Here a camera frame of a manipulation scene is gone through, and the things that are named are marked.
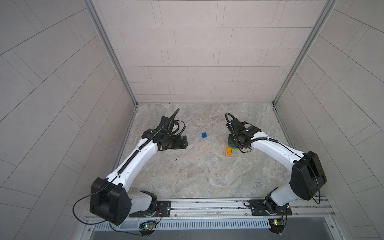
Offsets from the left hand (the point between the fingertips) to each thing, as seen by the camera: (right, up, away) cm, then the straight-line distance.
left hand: (184, 142), depth 79 cm
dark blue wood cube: (+11, +1, +20) cm, 23 cm away
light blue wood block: (+29, -8, +9) cm, 31 cm away
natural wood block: (+25, -5, +11) cm, 28 cm away
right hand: (+26, -2, +7) cm, 27 cm away
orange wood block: (+26, -8, +9) cm, 29 cm away
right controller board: (+45, -36, -10) cm, 58 cm away
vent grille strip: (+6, -36, -11) cm, 38 cm away
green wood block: (+24, -2, -2) cm, 24 cm away
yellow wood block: (+27, -6, +9) cm, 29 cm away
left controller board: (-14, -34, -15) cm, 40 cm away
